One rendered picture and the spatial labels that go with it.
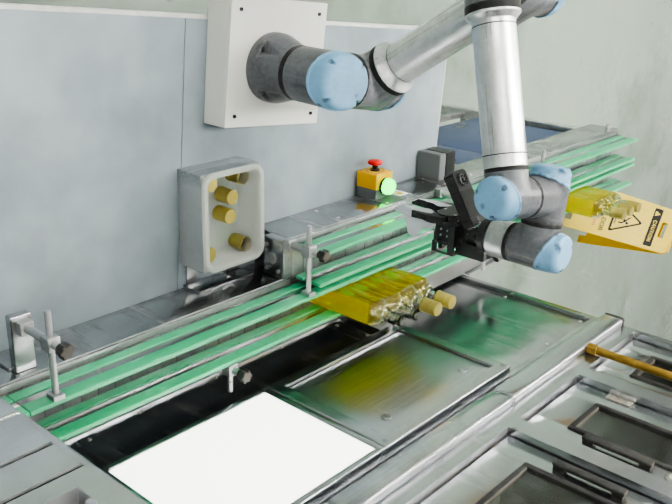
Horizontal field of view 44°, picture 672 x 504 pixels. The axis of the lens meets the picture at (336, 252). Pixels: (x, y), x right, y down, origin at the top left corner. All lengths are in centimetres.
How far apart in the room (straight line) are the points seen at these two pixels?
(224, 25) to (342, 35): 44
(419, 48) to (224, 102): 42
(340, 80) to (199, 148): 37
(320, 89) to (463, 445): 77
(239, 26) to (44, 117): 45
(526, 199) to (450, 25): 41
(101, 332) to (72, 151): 36
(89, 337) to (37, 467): 70
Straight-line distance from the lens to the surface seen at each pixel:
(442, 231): 167
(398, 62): 175
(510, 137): 144
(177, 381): 172
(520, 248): 157
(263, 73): 179
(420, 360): 201
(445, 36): 168
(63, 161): 168
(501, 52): 146
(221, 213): 188
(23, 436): 112
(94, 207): 173
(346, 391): 187
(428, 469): 168
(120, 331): 173
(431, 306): 197
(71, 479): 103
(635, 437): 193
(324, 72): 168
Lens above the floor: 216
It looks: 38 degrees down
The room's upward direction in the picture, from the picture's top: 109 degrees clockwise
